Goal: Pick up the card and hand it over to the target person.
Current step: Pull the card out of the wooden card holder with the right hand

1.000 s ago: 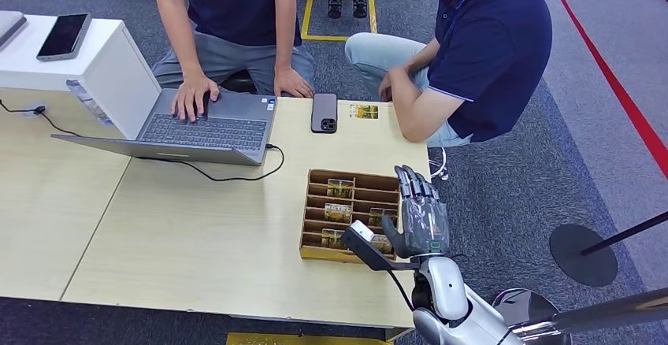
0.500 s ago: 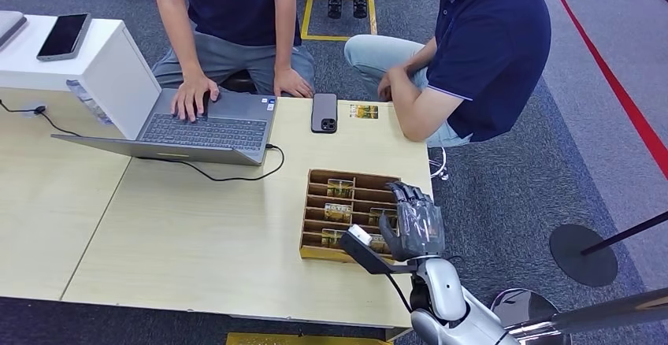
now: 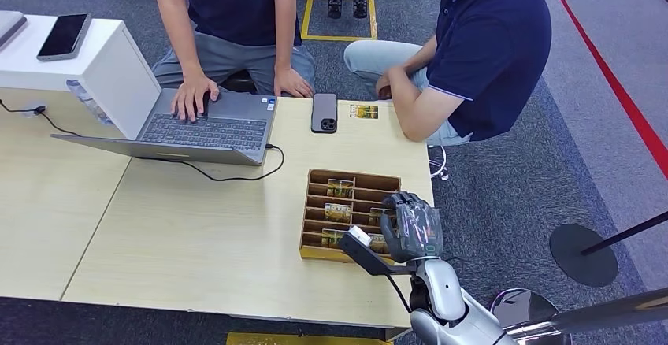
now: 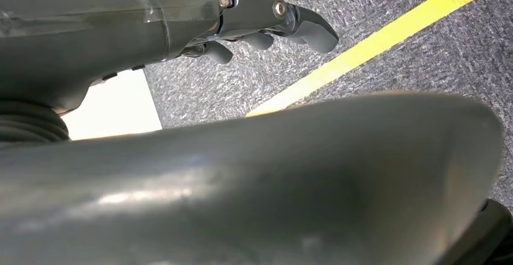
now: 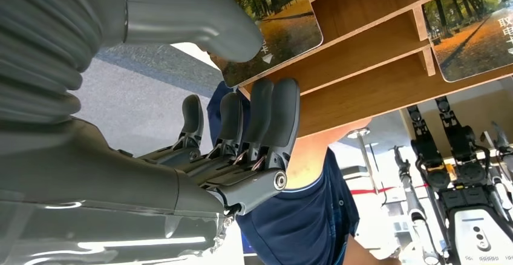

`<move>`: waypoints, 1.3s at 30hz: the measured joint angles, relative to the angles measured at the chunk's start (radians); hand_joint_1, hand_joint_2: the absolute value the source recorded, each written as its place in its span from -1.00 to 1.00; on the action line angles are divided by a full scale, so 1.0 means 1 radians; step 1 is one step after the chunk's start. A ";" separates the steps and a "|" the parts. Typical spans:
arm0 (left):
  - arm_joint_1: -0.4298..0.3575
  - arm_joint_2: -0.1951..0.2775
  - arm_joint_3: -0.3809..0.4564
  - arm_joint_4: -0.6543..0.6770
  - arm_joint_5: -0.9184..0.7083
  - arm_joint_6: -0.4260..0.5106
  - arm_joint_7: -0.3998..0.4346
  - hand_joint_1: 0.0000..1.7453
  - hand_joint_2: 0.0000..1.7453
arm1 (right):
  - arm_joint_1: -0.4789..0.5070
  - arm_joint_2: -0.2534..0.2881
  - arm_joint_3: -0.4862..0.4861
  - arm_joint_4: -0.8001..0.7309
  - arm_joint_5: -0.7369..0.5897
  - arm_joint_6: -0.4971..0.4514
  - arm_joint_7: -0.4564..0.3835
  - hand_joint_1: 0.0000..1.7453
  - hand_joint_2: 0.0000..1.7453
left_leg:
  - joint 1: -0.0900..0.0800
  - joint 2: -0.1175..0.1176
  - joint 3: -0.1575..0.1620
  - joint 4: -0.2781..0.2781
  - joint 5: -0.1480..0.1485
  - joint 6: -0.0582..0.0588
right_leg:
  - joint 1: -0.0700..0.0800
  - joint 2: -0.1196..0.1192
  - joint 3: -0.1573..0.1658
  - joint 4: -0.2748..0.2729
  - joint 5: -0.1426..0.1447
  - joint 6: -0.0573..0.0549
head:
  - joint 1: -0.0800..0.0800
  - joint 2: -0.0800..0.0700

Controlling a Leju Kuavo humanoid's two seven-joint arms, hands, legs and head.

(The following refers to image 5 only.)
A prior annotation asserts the black legged humanoid robot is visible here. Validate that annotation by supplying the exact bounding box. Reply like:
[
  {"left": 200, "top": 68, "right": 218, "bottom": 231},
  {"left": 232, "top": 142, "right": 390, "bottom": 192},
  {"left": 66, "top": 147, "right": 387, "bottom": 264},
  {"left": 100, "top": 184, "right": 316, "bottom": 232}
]
[{"left": 407, "top": 96, "right": 513, "bottom": 265}]

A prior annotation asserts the person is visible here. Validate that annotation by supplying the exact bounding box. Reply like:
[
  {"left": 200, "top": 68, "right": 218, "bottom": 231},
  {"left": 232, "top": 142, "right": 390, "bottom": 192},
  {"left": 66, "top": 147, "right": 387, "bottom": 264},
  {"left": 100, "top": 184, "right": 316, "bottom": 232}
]
[{"left": 206, "top": 80, "right": 402, "bottom": 265}]

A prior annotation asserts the slim chrome stanchion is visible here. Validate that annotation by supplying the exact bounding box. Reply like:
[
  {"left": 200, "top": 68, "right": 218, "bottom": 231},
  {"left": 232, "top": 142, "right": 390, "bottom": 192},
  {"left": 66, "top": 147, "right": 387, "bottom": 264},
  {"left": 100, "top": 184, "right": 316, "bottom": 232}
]
[{"left": 346, "top": 128, "right": 381, "bottom": 194}]

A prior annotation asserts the wooden slotted card box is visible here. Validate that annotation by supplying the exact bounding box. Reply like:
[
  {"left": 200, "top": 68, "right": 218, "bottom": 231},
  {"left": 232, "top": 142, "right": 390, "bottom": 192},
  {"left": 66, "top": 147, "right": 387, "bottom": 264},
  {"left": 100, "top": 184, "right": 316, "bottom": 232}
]
[{"left": 188, "top": 0, "right": 513, "bottom": 139}]

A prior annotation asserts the red barrier belt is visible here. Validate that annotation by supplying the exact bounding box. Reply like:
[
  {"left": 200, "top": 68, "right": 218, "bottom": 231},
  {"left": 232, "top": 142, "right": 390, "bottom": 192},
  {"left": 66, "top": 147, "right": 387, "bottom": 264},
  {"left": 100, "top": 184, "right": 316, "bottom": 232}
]
[{"left": 350, "top": 183, "right": 428, "bottom": 196}]

